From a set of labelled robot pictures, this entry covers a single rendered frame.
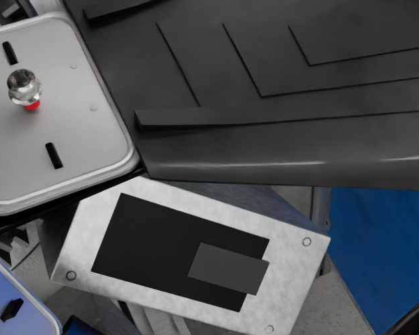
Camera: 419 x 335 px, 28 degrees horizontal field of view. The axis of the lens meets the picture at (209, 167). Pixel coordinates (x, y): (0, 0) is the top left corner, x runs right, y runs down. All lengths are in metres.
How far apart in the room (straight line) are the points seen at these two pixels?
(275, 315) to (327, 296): 1.07
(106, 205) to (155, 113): 0.14
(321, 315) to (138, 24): 1.24
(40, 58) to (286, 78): 0.10
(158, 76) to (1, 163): 0.07
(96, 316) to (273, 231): 0.13
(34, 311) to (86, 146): 0.11
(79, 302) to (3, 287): 0.18
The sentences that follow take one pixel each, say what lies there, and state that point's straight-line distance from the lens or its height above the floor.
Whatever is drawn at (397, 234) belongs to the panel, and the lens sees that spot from 1.10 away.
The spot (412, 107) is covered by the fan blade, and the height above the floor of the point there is 1.17.
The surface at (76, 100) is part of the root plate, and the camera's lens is 0.34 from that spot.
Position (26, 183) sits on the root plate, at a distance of 0.32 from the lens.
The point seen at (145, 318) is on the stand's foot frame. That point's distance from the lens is 1.50.
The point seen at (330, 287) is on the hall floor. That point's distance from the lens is 1.58.
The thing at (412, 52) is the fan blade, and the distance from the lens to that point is 0.37.
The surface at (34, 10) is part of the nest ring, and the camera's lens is 0.52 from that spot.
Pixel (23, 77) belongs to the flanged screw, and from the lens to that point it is 0.33.
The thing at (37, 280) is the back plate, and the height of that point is 0.92.
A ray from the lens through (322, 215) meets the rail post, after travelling 1.35.
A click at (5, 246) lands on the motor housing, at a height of 1.06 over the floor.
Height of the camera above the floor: 1.45
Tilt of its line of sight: 59 degrees down
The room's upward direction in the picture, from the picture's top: 8 degrees counter-clockwise
